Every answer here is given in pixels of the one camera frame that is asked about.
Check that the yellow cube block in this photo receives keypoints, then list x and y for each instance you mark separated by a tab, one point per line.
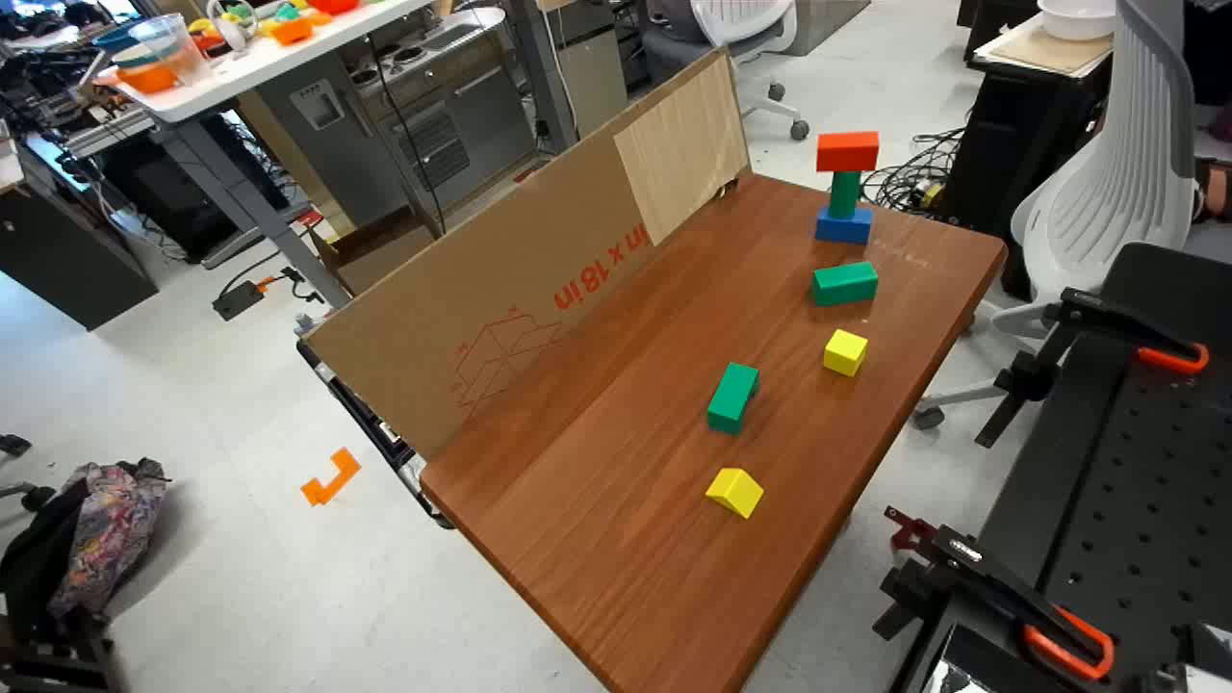
844	351

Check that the green block near centre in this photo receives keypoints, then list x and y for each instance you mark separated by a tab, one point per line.
734	398

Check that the yellow wedge block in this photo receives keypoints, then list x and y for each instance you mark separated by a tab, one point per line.
736	489

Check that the green block near tower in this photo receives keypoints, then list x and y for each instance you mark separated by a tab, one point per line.
847	284

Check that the blue base block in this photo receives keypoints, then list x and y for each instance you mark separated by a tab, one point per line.
844	230

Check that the green upright tower block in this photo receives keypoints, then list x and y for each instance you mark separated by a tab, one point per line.
844	195

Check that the red top block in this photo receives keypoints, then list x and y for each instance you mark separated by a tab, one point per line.
844	152

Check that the brown cardboard panel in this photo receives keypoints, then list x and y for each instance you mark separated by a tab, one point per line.
456	325

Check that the light plywood board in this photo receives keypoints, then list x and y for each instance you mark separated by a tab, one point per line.
682	145

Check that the grey filing cabinet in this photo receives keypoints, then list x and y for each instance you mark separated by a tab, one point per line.
453	104

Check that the orange floor tape marker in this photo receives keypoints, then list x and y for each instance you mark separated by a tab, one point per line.
325	489

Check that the white rolling chair background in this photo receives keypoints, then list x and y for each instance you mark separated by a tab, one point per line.
745	29

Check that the white adjustable desk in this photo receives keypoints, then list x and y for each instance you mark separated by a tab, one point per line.
180	124

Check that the black perforated metal cart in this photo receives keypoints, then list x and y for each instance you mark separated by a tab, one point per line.
1114	511

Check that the white mesh office chair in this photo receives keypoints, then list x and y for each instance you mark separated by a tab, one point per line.
1131	184

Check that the clear bowl with orange item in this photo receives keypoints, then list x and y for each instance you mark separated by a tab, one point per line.
158	57

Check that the orange handled clamp lower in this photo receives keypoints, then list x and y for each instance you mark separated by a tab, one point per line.
941	561

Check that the orange handled clamp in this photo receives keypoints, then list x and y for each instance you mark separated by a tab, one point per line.
941	561
1148	339

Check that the orange handled clamp upper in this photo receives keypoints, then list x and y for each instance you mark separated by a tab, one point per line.
1148	339

